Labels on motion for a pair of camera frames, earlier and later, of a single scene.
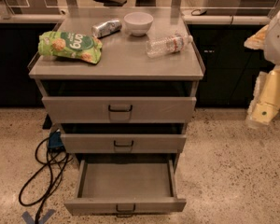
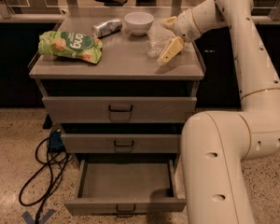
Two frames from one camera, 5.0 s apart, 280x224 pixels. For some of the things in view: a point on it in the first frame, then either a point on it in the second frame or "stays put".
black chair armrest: [109, 0] stays put
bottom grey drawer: [124, 187] stays put
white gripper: [278, 39] to [185, 24]
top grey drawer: [105, 109] stays put
